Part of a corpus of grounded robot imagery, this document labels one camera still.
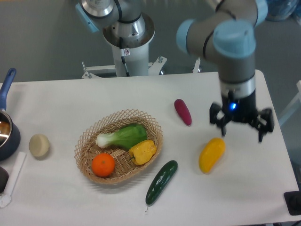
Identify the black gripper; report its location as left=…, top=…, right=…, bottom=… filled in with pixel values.
left=209, top=91, right=275, bottom=143

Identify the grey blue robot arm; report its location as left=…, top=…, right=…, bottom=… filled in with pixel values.
left=75, top=0, right=274, bottom=140

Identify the purple sweet potato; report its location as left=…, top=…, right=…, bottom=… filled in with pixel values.
left=174, top=99, right=192, bottom=126

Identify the black device at edge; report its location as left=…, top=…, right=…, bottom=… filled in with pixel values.
left=284, top=191, right=301, bottom=216

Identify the dark green cucumber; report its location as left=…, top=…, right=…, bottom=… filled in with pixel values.
left=145, top=160, right=178, bottom=212

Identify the yellow bell pepper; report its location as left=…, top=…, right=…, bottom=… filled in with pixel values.
left=129, top=140, right=157, bottom=165

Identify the blue plastic bag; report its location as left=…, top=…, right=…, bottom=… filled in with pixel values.
left=266, top=0, right=300, bottom=22

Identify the green bok choy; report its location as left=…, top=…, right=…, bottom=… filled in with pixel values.
left=95, top=124, right=147, bottom=150

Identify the orange fruit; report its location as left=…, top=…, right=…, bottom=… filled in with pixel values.
left=91, top=153, right=115, bottom=178

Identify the woven wicker basket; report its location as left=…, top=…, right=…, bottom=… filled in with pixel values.
left=74, top=109, right=163, bottom=184

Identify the beige round potato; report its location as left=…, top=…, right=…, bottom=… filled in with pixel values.
left=29, top=134, right=50, bottom=157

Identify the dark round object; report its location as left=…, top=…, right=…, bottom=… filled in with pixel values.
left=0, top=167, right=9, bottom=193

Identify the white frame at right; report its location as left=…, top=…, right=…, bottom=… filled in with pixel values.
left=278, top=81, right=301, bottom=127

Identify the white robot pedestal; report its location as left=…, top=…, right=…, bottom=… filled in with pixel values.
left=82, top=13, right=167, bottom=79

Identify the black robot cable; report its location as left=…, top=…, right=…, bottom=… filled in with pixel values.
left=119, top=37, right=130, bottom=77

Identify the blue saucepan with handle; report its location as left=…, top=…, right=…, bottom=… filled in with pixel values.
left=0, top=68, right=21, bottom=161

